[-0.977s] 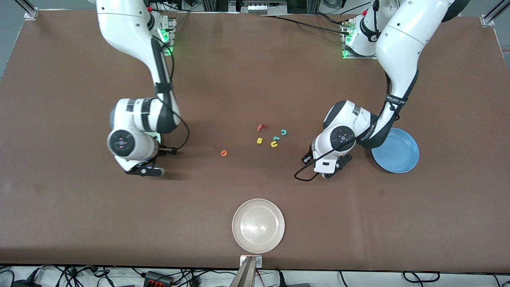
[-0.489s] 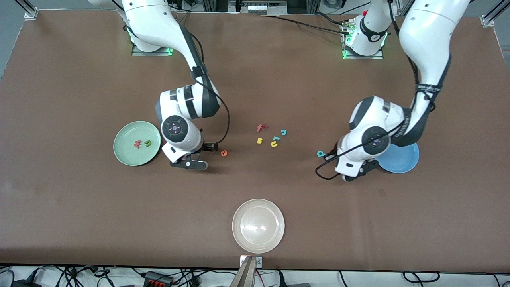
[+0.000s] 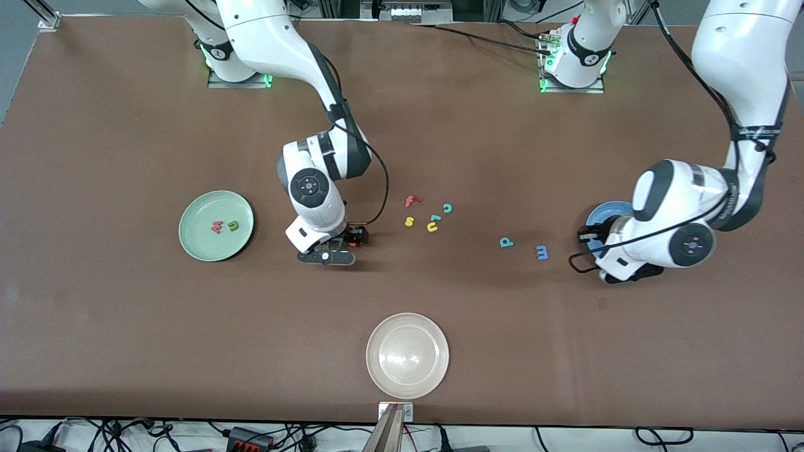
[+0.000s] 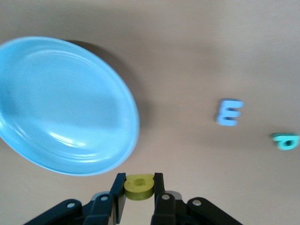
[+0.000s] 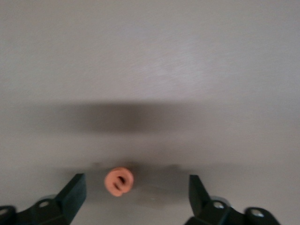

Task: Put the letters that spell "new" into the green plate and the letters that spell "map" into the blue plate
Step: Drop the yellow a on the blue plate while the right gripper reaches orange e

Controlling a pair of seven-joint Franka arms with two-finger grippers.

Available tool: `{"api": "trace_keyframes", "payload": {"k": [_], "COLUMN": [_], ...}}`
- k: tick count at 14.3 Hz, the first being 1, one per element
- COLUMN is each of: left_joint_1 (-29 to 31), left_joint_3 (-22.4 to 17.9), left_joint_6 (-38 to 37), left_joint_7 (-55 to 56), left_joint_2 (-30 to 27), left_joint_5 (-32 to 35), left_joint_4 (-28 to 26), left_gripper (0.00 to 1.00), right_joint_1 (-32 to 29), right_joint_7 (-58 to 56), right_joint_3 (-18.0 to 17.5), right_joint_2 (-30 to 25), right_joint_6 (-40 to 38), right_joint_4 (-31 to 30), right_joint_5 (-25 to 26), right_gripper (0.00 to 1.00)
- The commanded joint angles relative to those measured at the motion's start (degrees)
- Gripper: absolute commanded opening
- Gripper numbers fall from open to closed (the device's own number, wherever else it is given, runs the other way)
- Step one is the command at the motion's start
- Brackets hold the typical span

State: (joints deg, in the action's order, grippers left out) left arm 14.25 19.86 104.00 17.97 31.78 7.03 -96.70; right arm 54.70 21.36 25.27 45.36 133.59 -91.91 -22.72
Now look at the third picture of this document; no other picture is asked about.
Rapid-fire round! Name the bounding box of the blue round plate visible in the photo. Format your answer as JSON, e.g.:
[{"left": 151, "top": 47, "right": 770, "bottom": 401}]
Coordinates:
[{"left": 585, "top": 201, "right": 636, "bottom": 253}]

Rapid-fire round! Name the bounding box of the green round plate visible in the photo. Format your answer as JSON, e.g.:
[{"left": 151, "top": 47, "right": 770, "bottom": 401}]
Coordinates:
[{"left": 178, "top": 190, "right": 254, "bottom": 262}]

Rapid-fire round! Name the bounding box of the white translucent round plate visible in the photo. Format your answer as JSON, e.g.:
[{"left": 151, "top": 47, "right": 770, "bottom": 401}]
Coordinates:
[{"left": 366, "top": 313, "right": 450, "bottom": 399}]

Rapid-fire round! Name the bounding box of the black orange power strip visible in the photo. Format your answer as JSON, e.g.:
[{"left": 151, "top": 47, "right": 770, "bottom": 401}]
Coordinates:
[{"left": 226, "top": 427, "right": 275, "bottom": 452}]

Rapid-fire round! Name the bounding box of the grey connector box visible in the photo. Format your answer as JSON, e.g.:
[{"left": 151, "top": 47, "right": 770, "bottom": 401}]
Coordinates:
[{"left": 360, "top": 0, "right": 454, "bottom": 24}]

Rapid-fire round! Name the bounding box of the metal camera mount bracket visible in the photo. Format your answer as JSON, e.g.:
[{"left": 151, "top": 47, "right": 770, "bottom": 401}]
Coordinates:
[{"left": 378, "top": 402, "right": 415, "bottom": 422}]

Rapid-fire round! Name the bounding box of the camera mount pole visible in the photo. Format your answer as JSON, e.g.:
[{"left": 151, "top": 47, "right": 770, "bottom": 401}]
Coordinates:
[{"left": 361, "top": 405, "right": 406, "bottom": 452}]

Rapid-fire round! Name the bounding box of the black cable across table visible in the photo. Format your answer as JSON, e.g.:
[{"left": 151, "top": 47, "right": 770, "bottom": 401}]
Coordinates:
[{"left": 408, "top": 21, "right": 560, "bottom": 56}]

